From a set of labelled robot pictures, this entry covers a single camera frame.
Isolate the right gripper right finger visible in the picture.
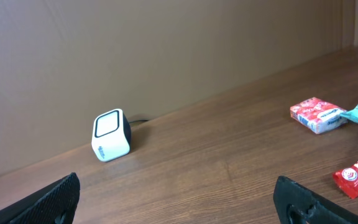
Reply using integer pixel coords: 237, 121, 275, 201
273, 175, 358, 224

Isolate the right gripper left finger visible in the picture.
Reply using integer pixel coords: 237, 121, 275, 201
0, 172, 80, 224

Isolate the white barcode scanner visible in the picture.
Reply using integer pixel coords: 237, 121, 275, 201
91, 108, 132, 162

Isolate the red packet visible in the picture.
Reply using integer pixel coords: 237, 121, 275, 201
290, 97, 347, 134

